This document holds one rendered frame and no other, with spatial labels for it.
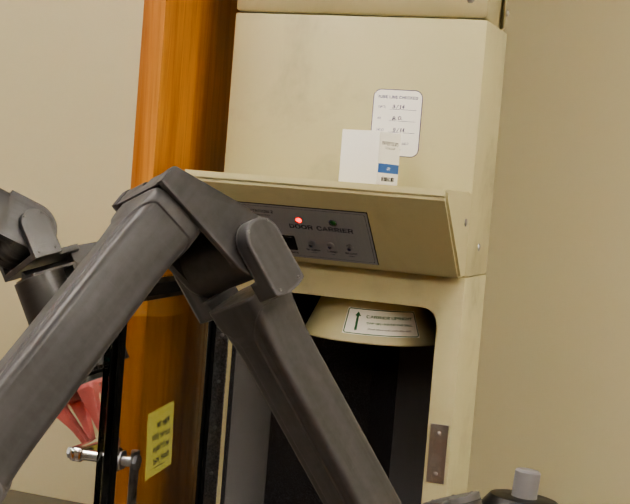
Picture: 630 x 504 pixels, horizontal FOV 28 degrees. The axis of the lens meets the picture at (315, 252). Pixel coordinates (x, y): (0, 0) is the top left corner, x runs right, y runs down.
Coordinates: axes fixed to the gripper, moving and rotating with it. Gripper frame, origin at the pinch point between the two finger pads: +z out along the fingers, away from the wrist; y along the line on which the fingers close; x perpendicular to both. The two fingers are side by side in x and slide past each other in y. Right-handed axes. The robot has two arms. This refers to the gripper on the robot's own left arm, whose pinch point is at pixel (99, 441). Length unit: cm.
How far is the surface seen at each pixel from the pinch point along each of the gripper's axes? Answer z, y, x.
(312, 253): -11.5, -25.7, -17.1
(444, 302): -0.5, -38.0, -19.5
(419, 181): -14.9, -40.3, -20.2
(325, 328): -2.6, -22.1, -23.3
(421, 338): 2.8, -32.4, -26.1
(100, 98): -52, 14, -70
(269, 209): -17.9, -24.0, -12.8
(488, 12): -30, -55, -21
